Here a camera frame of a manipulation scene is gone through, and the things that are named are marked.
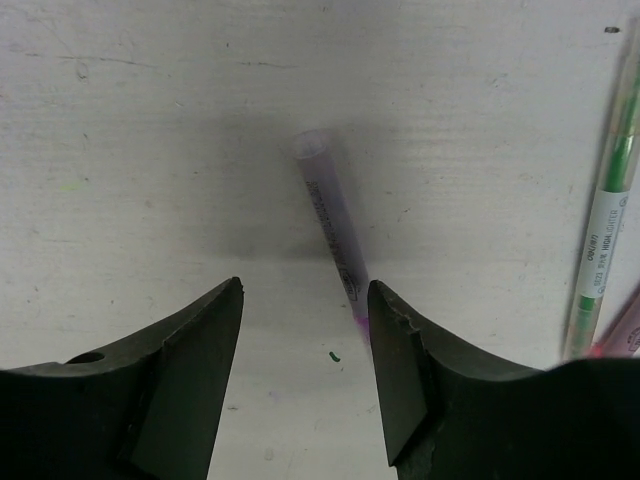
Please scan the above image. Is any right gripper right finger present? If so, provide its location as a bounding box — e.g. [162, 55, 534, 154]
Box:
[368, 281, 639, 479]

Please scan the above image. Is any pink highlighter pen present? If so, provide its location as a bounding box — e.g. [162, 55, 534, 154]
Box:
[590, 288, 639, 358]

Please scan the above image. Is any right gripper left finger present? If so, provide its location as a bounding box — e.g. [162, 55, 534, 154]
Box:
[1, 277, 244, 479]

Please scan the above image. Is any purple highlighter pen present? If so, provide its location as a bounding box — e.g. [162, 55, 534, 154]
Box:
[293, 130, 370, 343]

